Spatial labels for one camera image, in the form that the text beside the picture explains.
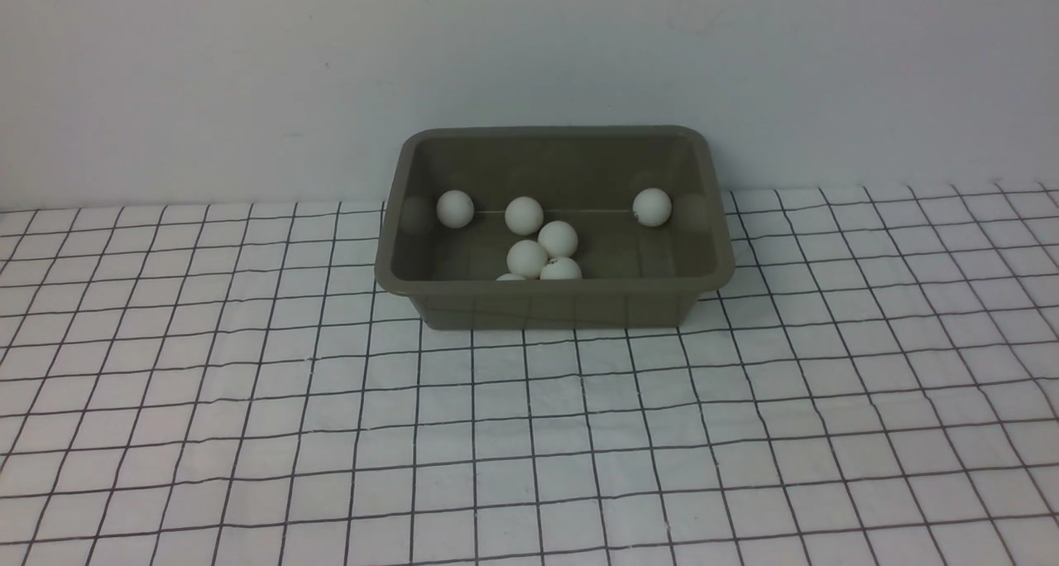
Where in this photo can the olive green plastic bin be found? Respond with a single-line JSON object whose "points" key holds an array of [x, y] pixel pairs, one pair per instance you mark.
{"points": [[632, 276]]}

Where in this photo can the white black-grid tablecloth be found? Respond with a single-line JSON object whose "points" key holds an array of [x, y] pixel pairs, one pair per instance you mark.
{"points": [[228, 385]]}

